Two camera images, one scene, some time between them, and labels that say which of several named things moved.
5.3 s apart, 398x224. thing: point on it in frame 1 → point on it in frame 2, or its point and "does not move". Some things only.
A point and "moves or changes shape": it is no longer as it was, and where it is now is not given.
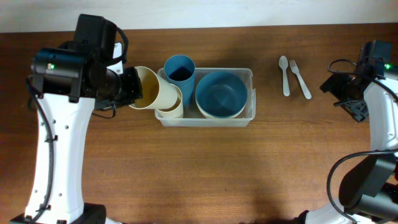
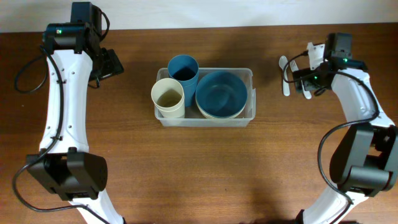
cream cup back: [157, 93] moves or changes shape
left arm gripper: [132, 78] → [114, 64]
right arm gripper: [333, 84] → [303, 73]
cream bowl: [221, 117] does not move
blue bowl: [221, 94] does not move
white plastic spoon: [283, 64] does not move
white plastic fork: [295, 69] does not move
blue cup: [188, 93] does not move
